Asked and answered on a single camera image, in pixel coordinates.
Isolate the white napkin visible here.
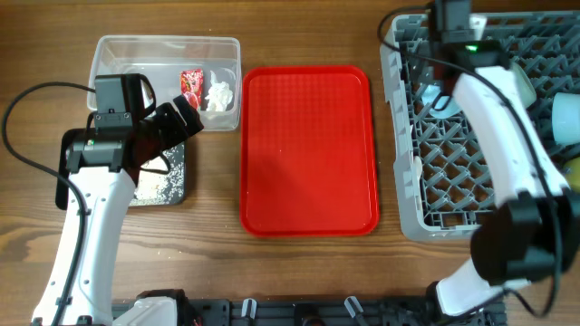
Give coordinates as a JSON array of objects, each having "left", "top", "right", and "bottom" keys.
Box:
[{"left": 205, "top": 71, "right": 234, "bottom": 112}]

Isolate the red snack wrapper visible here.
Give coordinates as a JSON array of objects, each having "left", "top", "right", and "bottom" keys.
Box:
[{"left": 179, "top": 69, "right": 204, "bottom": 110}]

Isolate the light blue plate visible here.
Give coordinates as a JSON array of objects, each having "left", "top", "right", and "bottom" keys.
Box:
[{"left": 420, "top": 84, "right": 460, "bottom": 120}]

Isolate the green bowl with rice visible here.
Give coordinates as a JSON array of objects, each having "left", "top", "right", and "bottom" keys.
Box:
[{"left": 510, "top": 62, "right": 537, "bottom": 109}]

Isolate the light blue bowl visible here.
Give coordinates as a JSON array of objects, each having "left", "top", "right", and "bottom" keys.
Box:
[{"left": 552, "top": 92, "right": 580, "bottom": 146}]

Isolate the yellow plastic cup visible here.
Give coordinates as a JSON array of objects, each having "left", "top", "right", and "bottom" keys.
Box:
[{"left": 564, "top": 157, "right": 580, "bottom": 193}]

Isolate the white plastic fork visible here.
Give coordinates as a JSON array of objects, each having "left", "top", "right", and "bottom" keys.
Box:
[{"left": 412, "top": 156, "right": 423, "bottom": 184}]

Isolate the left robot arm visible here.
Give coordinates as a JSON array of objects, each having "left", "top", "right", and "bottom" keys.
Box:
[{"left": 31, "top": 73, "right": 203, "bottom": 325}]

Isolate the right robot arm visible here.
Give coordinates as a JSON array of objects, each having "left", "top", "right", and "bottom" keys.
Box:
[{"left": 429, "top": 1, "right": 579, "bottom": 321}]

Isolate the grey dishwasher rack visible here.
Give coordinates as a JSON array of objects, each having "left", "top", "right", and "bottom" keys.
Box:
[{"left": 380, "top": 11, "right": 579, "bottom": 241}]

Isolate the clear plastic bin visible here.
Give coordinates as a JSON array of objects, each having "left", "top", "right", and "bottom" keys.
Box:
[{"left": 89, "top": 35, "right": 242, "bottom": 131}]

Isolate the spilled rice pile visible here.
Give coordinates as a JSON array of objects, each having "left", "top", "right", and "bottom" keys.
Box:
[{"left": 130, "top": 143, "right": 186, "bottom": 206}]

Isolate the black plastic tray bin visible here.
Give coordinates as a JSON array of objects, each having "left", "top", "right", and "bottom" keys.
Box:
[{"left": 54, "top": 129, "right": 186, "bottom": 210}]

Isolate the red serving tray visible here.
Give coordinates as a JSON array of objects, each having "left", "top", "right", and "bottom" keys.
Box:
[{"left": 239, "top": 65, "right": 380, "bottom": 237}]

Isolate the left black cable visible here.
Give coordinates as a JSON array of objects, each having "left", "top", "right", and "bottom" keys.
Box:
[{"left": 1, "top": 81, "right": 173, "bottom": 326}]

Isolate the black cable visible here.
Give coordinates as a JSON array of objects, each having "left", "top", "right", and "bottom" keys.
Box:
[
  {"left": 376, "top": 4, "right": 566, "bottom": 321},
  {"left": 1, "top": 81, "right": 173, "bottom": 326}
]

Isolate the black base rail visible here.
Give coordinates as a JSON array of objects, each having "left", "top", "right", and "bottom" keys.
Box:
[{"left": 111, "top": 294, "right": 507, "bottom": 326}]

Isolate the right black cable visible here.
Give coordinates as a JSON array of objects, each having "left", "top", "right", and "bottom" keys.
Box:
[{"left": 376, "top": 4, "right": 566, "bottom": 321}]

